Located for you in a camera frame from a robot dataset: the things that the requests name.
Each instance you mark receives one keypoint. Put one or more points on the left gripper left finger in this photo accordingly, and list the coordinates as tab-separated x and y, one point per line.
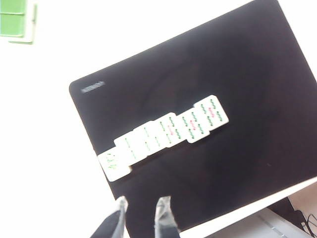
111	225

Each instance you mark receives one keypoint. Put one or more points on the red green bamboo mahjong tile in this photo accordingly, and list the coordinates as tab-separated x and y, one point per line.
171	130
211	112
192	124

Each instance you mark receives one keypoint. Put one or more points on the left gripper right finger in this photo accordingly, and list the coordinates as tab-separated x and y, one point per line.
164	223

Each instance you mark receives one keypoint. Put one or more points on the white platform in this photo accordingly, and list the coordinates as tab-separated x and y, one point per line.
247	228

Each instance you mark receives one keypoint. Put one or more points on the black mouse mat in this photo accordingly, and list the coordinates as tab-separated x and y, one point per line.
223	62

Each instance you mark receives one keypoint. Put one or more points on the green-backed mahjong tile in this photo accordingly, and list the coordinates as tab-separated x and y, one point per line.
12	5
12	24
29	32

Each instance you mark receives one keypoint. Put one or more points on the bird print mahjong tile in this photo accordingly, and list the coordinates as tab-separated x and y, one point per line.
112	163

